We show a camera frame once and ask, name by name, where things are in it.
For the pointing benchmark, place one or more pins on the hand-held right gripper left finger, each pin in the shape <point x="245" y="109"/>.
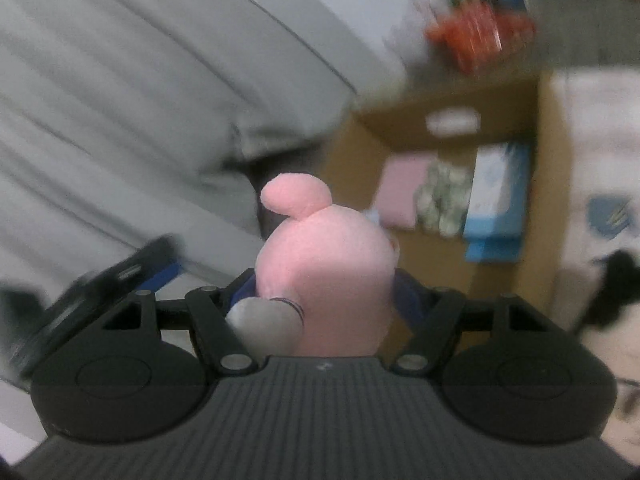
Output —
<point x="247" y="287"/>

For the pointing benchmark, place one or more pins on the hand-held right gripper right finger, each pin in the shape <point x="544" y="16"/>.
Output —
<point x="407" y="297"/>

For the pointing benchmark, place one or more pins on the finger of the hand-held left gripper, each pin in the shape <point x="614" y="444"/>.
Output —
<point x="125" y="280"/>

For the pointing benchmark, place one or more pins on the pink plush toy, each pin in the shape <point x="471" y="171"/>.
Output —
<point x="325" y="270"/>

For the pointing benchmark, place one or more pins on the pink mesh sponge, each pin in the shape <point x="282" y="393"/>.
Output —
<point x="400" y="190"/>

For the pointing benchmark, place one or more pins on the green floral scrunchie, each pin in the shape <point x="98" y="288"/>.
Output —
<point x="445" y="195"/>

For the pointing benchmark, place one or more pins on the blue tissue box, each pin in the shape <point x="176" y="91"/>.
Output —
<point x="497" y="195"/>

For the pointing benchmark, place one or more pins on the brown cardboard box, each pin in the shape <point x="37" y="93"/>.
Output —
<point x="550" y="185"/>

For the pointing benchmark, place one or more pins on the pile of bedding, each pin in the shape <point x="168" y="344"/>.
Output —
<point x="125" y="110"/>

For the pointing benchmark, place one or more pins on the black fuzzy object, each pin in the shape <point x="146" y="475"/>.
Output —
<point x="612" y="285"/>

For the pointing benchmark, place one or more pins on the printed floor mat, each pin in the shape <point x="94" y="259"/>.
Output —
<point x="600" y="135"/>

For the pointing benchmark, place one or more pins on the red snack bag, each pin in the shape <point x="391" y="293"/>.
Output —
<point x="465" y="35"/>
<point x="515" y="25"/>

